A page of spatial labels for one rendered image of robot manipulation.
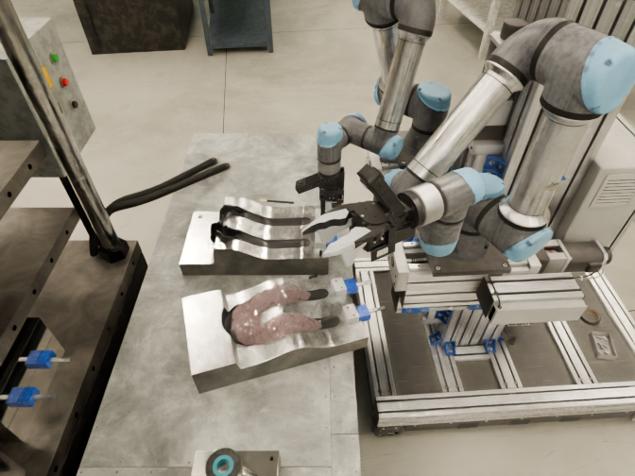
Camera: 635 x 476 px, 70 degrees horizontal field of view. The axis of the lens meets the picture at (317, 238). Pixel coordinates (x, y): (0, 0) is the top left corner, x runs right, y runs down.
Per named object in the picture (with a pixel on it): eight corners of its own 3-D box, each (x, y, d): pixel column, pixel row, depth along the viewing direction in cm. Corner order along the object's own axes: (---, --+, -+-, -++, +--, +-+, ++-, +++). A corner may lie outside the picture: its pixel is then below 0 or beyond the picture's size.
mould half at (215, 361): (338, 281, 153) (339, 261, 145) (367, 347, 135) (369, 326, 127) (189, 318, 142) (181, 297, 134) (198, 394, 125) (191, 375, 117)
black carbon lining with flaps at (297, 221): (310, 220, 164) (310, 200, 157) (310, 253, 152) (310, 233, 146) (214, 220, 164) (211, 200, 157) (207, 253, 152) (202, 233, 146)
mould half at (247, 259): (326, 223, 173) (327, 195, 163) (328, 275, 155) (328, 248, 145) (197, 223, 173) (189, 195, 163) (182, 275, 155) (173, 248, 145)
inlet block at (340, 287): (368, 280, 149) (368, 270, 146) (373, 292, 146) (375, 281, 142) (330, 290, 147) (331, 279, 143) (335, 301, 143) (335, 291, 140)
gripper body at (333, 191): (343, 205, 150) (345, 176, 142) (317, 205, 150) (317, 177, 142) (342, 190, 156) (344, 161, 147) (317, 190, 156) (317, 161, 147)
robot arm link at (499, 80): (522, -11, 88) (366, 186, 102) (569, 7, 81) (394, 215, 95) (539, 23, 96) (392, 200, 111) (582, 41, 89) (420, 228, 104)
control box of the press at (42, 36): (170, 298, 246) (60, 17, 141) (157, 347, 225) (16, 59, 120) (130, 298, 246) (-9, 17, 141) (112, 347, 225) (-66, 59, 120)
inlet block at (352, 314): (380, 306, 142) (382, 296, 138) (386, 318, 139) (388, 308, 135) (341, 316, 140) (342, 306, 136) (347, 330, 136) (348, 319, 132)
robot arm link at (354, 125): (376, 140, 146) (356, 156, 139) (348, 128, 150) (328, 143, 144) (378, 118, 140) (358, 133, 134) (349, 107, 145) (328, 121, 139)
